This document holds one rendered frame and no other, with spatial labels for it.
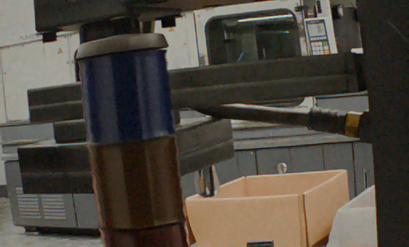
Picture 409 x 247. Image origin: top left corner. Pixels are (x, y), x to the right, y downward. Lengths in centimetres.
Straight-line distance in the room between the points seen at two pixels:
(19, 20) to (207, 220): 635
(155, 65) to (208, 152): 33
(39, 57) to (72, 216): 130
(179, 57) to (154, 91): 538
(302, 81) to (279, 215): 240
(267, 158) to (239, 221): 249
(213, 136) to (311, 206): 230
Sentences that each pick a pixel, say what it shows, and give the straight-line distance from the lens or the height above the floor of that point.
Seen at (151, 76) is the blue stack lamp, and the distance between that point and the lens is 32.
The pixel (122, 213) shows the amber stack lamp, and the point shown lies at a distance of 32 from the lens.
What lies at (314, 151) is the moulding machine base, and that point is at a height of 60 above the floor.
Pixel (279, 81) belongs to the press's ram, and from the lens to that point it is 53.
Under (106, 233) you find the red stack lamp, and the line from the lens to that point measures 33.
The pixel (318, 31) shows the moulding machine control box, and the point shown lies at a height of 137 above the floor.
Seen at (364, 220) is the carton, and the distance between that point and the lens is 286.
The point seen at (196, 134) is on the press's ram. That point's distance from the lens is 63.
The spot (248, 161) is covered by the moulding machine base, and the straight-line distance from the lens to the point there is 551.
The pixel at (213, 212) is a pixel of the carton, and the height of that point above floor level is 67.
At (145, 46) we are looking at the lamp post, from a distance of 32.
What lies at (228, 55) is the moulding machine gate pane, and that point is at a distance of 549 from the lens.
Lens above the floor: 118
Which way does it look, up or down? 3 degrees down
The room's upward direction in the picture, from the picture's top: 6 degrees counter-clockwise
